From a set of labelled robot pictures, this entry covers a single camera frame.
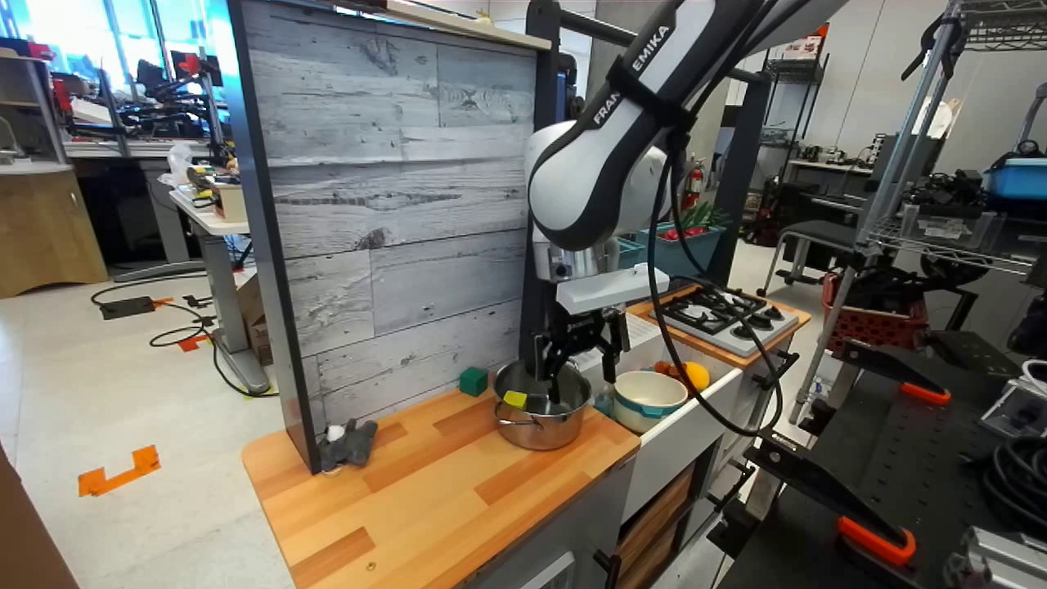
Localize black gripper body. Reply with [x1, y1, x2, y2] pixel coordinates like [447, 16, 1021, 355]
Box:
[540, 310, 628, 376]

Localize stainless steel pot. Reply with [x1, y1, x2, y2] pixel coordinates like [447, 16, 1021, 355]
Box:
[495, 365, 591, 451]

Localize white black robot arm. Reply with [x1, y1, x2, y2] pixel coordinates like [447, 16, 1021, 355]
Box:
[525, 0, 846, 252]

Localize yellow object inside pot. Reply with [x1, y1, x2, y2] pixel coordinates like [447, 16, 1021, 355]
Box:
[501, 390, 528, 411]

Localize green cube block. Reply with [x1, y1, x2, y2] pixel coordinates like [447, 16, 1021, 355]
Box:
[459, 366, 488, 396]

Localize white teal-rimmed bowl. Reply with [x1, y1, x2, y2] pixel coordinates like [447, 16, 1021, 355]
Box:
[611, 370, 688, 433]

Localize yellow lemon toy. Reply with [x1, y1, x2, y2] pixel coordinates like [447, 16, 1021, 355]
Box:
[682, 359, 712, 390]

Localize white toy sink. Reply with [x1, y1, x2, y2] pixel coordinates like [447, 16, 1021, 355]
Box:
[619, 318, 757, 521]

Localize toy stove top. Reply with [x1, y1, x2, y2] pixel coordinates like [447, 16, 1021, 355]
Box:
[660, 286, 799, 358]

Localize wooden countertop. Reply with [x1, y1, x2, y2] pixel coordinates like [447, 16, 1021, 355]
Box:
[242, 394, 639, 589]

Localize grey cloth rag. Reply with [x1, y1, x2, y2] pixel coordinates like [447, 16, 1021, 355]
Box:
[321, 419, 376, 472]

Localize grey wood backsplash panel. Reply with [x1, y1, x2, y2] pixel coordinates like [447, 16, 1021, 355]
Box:
[230, 0, 536, 467]

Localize black orange clamp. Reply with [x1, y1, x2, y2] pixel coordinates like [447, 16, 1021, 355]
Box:
[745, 436, 920, 573]

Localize orange floor tape marker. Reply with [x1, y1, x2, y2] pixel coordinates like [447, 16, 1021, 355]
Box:
[79, 445, 160, 498]

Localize blue case on shelf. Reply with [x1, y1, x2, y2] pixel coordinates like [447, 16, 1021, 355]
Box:
[989, 154, 1047, 203]

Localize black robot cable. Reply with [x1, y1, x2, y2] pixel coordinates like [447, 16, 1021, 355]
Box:
[645, 127, 785, 443]

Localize black metal frame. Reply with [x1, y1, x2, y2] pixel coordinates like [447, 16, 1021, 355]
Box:
[516, 0, 775, 359]

